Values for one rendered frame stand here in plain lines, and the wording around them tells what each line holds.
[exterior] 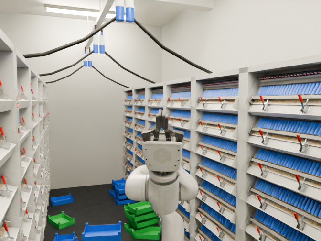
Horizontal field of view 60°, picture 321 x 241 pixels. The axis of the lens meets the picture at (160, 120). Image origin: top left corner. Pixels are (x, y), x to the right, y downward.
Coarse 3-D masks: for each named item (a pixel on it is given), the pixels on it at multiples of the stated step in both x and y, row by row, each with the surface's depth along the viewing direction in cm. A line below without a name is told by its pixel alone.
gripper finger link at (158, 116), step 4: (160, 112) 66; (156, 116) 67; (160, 116) 65; (156, 120) 67; (160, 120) 66; (156, 124) 68; (160, 124) 67; (152, 128) 70; (160, 128) 68; (152, 132) 69
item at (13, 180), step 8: (0, 176) 127; (8, 176) 129; (16, 176) 130; (0, 184) 122; (8, 184) 129; (16, 184) 130; (0, 192) 115; (8, 192) 114; (0, 200) 109; (8, 200) 111; (0, 208) 102; (8, 208) 114; (0, 216) 96; (0, 224) 98
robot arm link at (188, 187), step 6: (180, 168) 117; (180, 174) 116; (186, 174) 120; (180, 180) 116; (186, 180) 118; (192, 180) 120; (180, 186) 120; (186, 186) 117; (192, 186) 118; (198, 186) 124; (180, 192) 120; (186, 192) 119; (192, 192) 119; (180, 198) 121; (186, 198) 120; (192, 198) 121
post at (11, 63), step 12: (0, 60) 125; (12, 60) 127; (0, 72) 125; (12, 72) 127; (12, 84) 127; (12, 108) 128; (0, 120) 127; (12, 120) 128; (12, 156) 129; (0, 168) 128; (12, 168) 130; (12, 204) 131
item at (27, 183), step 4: (24, 176) 195; (24, 180) 181; (28, 180) 196; (32, 180) 197; (24, 184) 192; (28, 184) 197; (32, 184) 198; (24, 188) 181; (28, 188) 182; (24, 192) 179; (28, 192) 181; (24, 196) 173; (28, 196) 175; (24, 200) 166; (24, 204) 157; (24, 208) 155; (24, 212) 141
